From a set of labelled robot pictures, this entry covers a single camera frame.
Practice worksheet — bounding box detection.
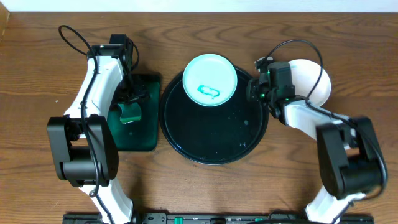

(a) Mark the green scrub sponge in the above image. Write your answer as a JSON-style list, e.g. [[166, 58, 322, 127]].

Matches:
[[118, 103, 142, 124]]

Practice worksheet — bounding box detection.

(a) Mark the black rectangular water tray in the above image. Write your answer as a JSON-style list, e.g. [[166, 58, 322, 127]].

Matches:
[[108, 74, 160, 152]]

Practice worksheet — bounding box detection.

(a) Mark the white plate with green stain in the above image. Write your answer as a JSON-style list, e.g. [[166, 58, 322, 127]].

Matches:
[[289, 59, 331, 106]]

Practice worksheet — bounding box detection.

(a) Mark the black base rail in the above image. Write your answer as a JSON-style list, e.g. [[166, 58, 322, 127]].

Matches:
[[62, 212, 375, 224]]

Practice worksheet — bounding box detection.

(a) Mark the pale green plate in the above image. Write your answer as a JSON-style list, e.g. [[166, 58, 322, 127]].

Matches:
[[182, 54, 238, 107]]

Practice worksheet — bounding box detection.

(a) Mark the round black serving tray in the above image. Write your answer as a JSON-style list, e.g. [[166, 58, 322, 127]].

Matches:
[[159, 67, 269, 165]]

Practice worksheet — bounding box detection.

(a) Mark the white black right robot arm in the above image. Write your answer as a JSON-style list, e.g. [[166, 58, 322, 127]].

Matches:
[[246, 57, 387, 223]]

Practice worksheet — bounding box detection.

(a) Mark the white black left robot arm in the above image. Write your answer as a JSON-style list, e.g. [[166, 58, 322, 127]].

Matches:
[[47, 44, 138, 223]]

